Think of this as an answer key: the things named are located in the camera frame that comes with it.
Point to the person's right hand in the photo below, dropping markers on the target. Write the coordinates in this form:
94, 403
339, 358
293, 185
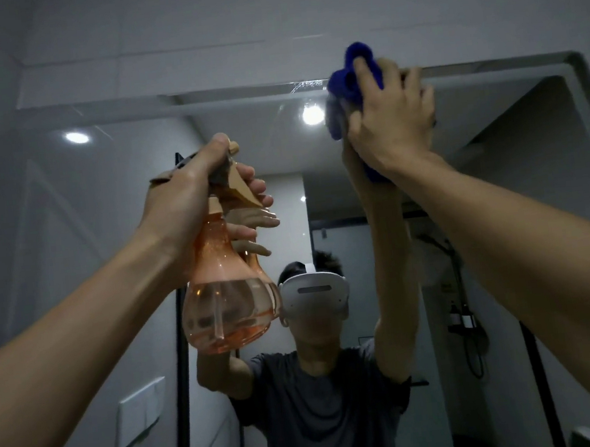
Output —
400, 125

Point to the person's left hand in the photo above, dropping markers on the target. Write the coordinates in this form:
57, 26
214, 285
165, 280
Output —
183, 211

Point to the blue cloth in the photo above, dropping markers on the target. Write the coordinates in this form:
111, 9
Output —
346, 81

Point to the orange spray bottle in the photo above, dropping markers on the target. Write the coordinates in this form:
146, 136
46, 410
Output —
226, 317

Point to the person's right forearm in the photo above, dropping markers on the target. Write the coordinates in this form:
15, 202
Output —
541, 268

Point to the person's left forearm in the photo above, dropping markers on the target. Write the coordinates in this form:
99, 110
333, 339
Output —
68, 370

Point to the rectangular wall mirror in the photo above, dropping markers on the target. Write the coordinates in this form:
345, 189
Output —
504, 167

